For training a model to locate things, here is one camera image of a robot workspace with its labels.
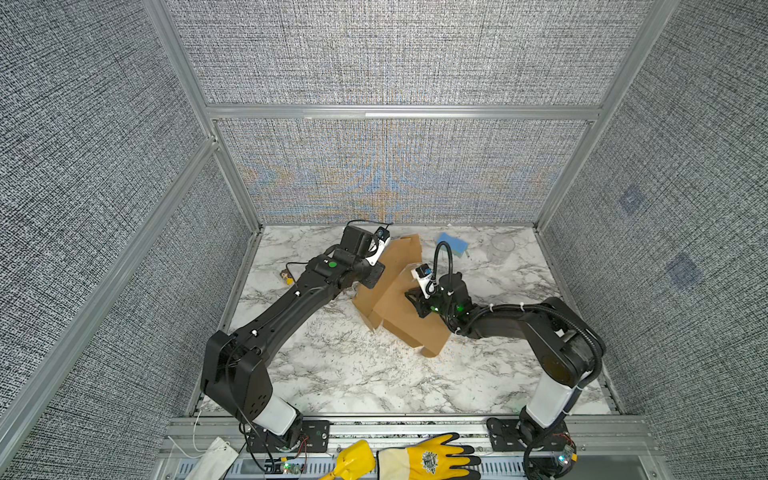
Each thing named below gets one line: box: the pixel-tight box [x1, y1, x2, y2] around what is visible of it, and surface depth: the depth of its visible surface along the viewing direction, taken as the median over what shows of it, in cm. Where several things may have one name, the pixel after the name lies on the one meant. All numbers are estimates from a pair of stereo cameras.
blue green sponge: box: [437, 232, 468, 258], surface depth 113 cm
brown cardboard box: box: [352, 234, 451, 358], surface depth 91 cm
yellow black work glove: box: [376, 433, 482, 480], surface depth 70 cm
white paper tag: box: [185, 436, 239, 480], surface depth 70 cm
